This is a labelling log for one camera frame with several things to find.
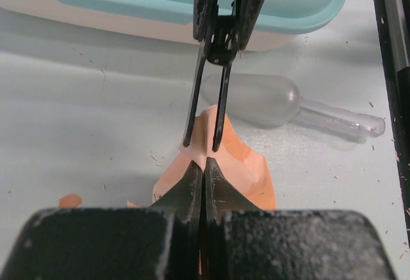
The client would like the orange cat litter bag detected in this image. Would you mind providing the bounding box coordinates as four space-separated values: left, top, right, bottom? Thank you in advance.
59 104 277 212

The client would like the teal litter box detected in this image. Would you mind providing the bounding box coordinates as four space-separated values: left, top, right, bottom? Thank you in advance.
1 0 345 51

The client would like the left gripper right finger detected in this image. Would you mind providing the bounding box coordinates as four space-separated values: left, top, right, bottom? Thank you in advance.
204 158 396 279

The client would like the black bag clip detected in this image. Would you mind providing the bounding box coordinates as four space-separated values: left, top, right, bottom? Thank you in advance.
183 15 239 152

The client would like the clear plastic scoop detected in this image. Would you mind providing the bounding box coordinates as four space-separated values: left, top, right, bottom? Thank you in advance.
200 73 386 140

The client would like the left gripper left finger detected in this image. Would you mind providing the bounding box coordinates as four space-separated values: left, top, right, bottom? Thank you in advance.
1 162 203 279

